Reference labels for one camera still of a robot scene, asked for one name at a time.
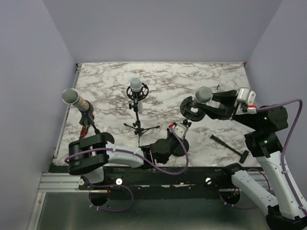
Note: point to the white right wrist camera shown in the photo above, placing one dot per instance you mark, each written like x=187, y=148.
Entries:
x=245, y=102

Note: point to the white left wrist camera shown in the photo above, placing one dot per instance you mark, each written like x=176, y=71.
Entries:
x=176, y=129

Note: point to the black robot mounting base rail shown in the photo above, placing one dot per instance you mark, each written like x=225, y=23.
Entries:
x=195, y=182

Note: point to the black round-base shock-mount stand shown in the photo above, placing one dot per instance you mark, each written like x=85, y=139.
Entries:
x=189, y=115

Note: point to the aluminium frame extrusion rail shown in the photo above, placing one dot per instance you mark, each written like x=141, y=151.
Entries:
x=51, y=183

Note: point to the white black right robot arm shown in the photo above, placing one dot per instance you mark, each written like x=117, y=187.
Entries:
x=286, y=207

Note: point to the black T-handle tool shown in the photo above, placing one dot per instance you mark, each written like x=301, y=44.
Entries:
x=243, y=156

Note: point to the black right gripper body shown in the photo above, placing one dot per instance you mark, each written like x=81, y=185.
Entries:
x=235, y=108

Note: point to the red handled pliers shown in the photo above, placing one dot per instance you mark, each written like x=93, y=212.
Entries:
x=86, y=123

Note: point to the silver grey handheld microphone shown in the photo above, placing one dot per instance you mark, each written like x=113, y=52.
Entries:
x=202, y=96

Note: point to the white foam-head microphone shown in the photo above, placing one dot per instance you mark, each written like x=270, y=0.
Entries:
x=136, y=87

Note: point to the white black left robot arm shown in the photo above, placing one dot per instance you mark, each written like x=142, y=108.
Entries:
x=87, y=156

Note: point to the black clip round-base stand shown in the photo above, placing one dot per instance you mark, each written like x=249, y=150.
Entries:
x=88, y=114

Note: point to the black tripod microphone stand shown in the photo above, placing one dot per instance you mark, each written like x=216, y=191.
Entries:
x=136, y=126

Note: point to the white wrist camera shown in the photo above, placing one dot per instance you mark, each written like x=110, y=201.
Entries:
x=176, y=129
x=245, y=102

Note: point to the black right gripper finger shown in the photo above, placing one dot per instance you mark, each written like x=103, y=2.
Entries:
x=217, y=113
x=225, y=98

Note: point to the copper body mesh microphone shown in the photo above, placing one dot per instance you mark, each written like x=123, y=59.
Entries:
x=71, y=96

